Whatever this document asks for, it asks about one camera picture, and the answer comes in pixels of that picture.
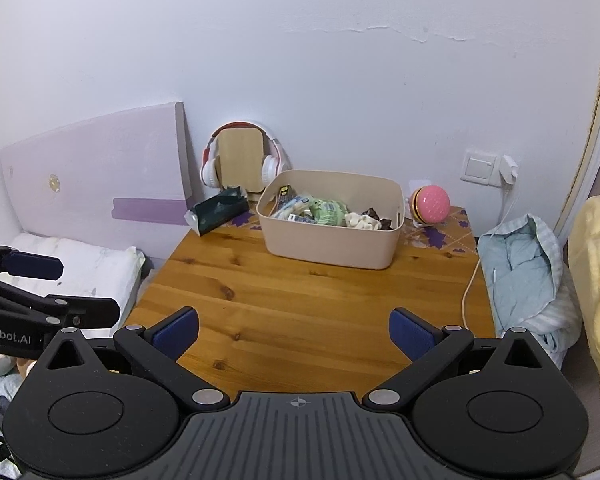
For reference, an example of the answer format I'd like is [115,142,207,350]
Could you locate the dark green tissue pack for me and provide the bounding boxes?
[185,186,251,236]

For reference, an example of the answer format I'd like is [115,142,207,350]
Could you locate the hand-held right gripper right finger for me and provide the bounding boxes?
[362,307,553,406]

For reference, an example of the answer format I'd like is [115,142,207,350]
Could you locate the wooden desktop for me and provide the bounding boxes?
[125,205,496,396]

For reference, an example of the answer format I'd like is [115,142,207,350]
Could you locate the wooden headphone stand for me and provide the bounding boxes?
[215,127,266,201]

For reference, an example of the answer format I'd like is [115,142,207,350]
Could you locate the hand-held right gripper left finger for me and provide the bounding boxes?
[38,307,231,407]

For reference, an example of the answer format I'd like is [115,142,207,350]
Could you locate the cream plush toy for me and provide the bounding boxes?
[344,212,381,231]

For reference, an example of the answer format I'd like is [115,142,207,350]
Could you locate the small plush toy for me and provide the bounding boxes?
[0,352,37,377]

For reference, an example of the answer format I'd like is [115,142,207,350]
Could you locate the green plastic packet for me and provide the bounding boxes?
[307,199,350,227]

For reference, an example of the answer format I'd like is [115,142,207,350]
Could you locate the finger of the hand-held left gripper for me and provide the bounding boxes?
[0,275,121,330]
[0,237,65,281]

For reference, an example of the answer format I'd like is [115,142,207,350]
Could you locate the white pillow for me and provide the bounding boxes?
[7,232,146,331]

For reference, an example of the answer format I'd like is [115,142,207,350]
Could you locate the cream framed panel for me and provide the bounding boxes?
[552,0,600,236]

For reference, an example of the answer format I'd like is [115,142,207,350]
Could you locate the pink ball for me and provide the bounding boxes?
[409,185,451,224]

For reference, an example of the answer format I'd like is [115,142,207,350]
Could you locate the lavender headboard panel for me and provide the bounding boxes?
[0,101,193,241]

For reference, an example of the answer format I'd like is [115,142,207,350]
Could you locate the white charger plug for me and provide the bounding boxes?
[499,156,520,186]

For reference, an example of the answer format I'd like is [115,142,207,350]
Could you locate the beige plastic storage bin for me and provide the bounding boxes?
[256,170,406,270]

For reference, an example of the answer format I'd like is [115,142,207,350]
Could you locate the light blue striped cloth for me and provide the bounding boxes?
[477,214,581,366]

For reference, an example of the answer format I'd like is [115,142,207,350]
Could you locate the white charging cable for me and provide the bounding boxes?
[462,180,513,328]

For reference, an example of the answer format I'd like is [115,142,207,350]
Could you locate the red white headphones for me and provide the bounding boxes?
[201,121,287,190]

